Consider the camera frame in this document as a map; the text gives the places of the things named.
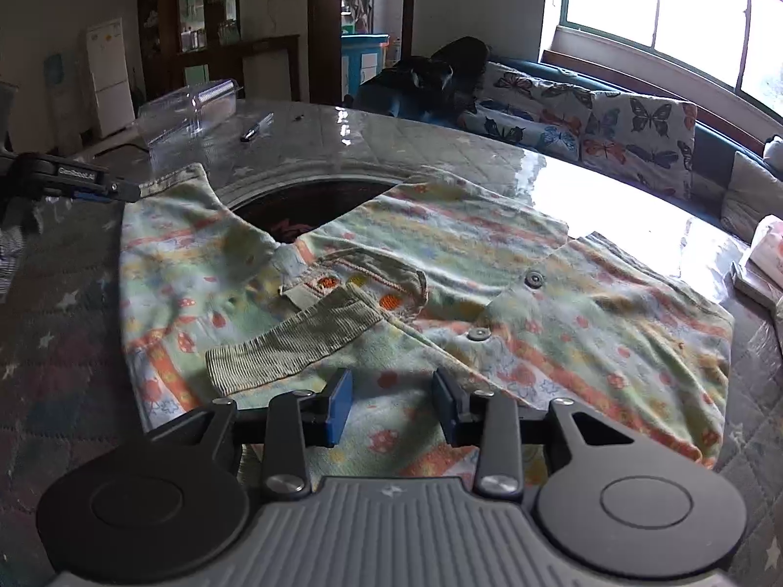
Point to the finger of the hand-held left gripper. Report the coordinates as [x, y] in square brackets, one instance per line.
[113, 191]

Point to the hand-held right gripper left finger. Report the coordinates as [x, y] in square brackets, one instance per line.
[340, 406]

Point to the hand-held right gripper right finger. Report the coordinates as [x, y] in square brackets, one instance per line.
[443, 406]

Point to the pastel mushroom print shirt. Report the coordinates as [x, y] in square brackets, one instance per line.
[550, 318]

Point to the clear plastic container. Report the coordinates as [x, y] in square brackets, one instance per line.
[183, 113]

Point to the white refrigerator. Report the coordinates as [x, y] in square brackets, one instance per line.
[111, 79]

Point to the dark pen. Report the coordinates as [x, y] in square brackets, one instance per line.
[255, 128]

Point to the dark wooden cabinet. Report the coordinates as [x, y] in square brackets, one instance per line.
[211, 24]

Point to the blue cabinet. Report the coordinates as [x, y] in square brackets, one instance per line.
[362, 64]

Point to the butterfly print cushion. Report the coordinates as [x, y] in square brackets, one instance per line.
[587, 122]

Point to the black clothing pile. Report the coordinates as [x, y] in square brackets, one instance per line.
[428, 85]

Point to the white tissue pack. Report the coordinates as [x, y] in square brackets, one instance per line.
[768, 257]

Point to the dark blue sofa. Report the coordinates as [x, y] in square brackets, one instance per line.
[712, 156]

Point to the grey cushion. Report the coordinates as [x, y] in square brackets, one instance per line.
[755, 195]

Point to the large window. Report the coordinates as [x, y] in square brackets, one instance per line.
[660, 6]

